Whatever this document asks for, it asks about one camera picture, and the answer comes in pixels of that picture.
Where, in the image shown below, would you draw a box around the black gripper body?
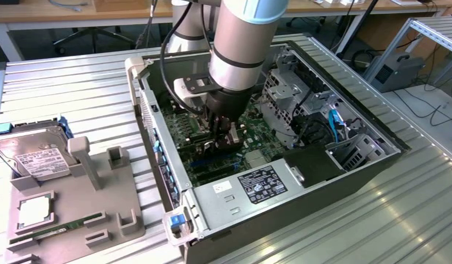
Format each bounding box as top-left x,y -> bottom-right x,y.
205,89 -> 254,142

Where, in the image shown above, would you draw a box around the green motherboard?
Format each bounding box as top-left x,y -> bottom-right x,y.
161,96 -> 285,188

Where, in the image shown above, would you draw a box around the silver drive cage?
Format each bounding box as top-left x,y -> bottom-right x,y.
260,46 -> 358,149

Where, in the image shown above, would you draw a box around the silver chipset heatsink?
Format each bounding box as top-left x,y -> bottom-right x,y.
244,152 -> 270,168

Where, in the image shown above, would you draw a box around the blue expansion slot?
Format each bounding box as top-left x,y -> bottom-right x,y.
190,158 -> 226,169

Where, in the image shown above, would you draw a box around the black expansion slot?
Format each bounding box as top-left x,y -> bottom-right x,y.
194,164 -> 234,179
196,169 -> 238,185

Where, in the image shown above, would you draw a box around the black plastic shroud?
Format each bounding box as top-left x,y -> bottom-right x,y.
284,144 -> 346,189

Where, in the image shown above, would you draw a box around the grey power supply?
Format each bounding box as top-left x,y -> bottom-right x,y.
190,158 -> 308,232

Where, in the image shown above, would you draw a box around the silver disk bay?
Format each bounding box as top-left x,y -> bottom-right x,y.
328,134 -> 401,171

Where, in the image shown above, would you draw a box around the wooden desk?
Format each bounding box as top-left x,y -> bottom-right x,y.
0,0 -> 176,63
280,0 -> 452,53

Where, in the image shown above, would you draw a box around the blue case latch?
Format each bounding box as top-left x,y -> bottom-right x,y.
166,213 -> 186,230

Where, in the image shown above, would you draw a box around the black slanted pole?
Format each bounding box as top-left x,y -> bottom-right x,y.
334,0 -> 380,53

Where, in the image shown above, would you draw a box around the blue disk caddy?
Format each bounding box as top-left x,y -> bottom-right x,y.
0,117 -> 75,177

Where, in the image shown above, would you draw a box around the open black PC case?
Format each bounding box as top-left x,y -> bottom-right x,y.
123,40 -> 412,264

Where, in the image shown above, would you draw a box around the silver hard disk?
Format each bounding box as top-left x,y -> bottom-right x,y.
0,128 -> 71,182

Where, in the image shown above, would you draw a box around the grey parts rack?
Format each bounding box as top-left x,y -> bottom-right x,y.
4,136 -> 148,264

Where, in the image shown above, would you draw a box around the green RAM stick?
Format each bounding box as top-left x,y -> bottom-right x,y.
9,213 -> 104,243

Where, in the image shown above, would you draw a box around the silver CPU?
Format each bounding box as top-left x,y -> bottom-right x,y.
19,202 -> 53,229

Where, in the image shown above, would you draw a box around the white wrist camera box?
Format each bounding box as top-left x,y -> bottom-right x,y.
172,74 -> 220,111

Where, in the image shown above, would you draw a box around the silver metal bracket plate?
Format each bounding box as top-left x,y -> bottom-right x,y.
265,85 -> 304,101

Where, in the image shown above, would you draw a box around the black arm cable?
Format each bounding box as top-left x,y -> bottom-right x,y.
160,1 -> 212,118

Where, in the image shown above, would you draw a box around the black wire bundle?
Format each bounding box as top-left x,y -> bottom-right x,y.
290,115 -> 333,146

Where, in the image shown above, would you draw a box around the blue disk wire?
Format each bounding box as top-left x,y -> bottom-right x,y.
326,108 -> 346,145

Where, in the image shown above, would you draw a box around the grey hanging cable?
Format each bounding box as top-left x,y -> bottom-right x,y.
135,0 -> 157,50

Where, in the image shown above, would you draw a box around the black coiled cable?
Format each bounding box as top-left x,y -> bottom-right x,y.
352,49 -> 377,69

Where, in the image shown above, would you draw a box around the black floor cables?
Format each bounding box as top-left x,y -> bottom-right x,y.
394,82 -> 452,130

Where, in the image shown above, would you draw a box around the aluminium frame table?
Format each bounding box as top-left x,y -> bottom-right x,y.
365,16 -> 452,86

